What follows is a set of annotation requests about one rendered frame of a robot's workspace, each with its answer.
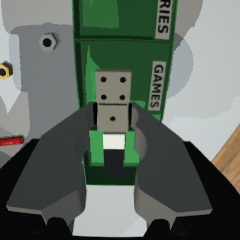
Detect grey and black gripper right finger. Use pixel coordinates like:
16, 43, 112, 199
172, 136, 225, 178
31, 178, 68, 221
128, 102, 240, 240

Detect grey hex nut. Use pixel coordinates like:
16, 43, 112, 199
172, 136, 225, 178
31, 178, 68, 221
38, 33, 59, 51

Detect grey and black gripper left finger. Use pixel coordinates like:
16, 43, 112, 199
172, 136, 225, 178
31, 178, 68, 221
0, 101, 98, 240

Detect red battery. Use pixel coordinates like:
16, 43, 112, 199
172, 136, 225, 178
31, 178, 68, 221
0, 136, 24, 146

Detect brass hex nut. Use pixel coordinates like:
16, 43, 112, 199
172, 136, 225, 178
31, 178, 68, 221
0, 62, 13, 80

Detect beige domino tile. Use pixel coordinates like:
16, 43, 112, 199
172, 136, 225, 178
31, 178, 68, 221
95, 69, 131, 132

